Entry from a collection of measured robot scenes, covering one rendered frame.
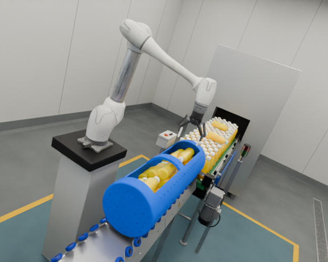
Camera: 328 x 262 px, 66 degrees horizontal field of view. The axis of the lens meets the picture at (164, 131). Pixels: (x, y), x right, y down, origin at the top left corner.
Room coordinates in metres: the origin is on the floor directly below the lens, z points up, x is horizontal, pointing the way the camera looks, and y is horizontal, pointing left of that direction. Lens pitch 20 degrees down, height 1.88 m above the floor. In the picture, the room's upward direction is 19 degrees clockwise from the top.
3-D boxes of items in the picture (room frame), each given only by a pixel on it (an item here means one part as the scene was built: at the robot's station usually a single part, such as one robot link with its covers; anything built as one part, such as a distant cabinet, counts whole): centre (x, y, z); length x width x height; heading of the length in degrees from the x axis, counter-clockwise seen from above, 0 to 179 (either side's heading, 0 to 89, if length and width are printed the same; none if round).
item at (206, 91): (1.57, -0.17, 1.66); 0.13 x 0.11 x 0.16; 178
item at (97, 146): (1.55, 0.43, 1.10); 0.22 x 0.18 x 0.06; 162
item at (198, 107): (1.56, -0.17, 1.55); 0.09 x 0.09 x 0.06
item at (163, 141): (2.12, -0.05, 1.05); 0.20 x 0.10 x 0.10; 161
